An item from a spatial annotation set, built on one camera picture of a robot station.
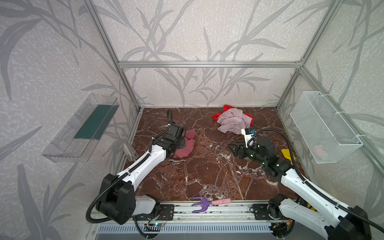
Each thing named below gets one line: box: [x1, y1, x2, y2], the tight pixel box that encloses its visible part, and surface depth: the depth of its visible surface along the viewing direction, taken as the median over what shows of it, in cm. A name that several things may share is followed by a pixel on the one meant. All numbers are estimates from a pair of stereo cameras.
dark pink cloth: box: [173, 129, 195, 158], surface depth 95 cm
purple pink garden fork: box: [191, 196, 232, 214], surface depth 77 cm
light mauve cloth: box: [217, 108, 253, 135], surface depth 104 cm
